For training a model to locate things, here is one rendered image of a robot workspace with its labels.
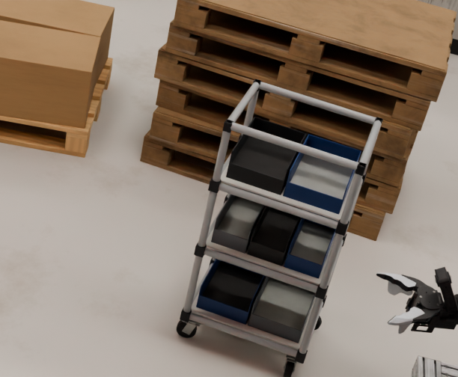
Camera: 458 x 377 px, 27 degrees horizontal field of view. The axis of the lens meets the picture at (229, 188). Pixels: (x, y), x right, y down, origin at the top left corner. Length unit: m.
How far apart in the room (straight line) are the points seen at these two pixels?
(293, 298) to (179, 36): 1.40
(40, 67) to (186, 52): 0.70
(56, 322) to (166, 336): 0.43
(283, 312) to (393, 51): 1.31
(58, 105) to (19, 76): 0.23
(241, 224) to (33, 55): 1.57
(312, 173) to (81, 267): 1.15
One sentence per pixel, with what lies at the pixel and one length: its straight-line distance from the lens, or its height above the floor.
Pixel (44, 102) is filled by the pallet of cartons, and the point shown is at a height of 0.27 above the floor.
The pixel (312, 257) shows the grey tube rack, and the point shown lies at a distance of 3.51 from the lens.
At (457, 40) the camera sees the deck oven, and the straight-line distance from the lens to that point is 7.09.
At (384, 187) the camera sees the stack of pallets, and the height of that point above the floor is 0.29.
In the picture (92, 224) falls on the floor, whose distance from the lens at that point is 4.30.
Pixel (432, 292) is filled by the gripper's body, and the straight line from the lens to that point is 2.23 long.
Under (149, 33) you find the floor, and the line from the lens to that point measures 6.23.
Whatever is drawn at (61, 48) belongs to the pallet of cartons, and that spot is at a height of 0.47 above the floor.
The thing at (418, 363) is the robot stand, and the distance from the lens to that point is 3.66.
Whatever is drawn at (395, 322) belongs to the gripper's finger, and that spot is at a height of 1.22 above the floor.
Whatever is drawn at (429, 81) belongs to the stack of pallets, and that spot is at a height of 0.86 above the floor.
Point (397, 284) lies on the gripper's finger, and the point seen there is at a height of 1.23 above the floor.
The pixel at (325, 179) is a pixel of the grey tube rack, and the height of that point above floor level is 0.79.
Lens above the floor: 2.50
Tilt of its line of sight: 32 degrees down
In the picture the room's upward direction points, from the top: 13 degrees clockwise
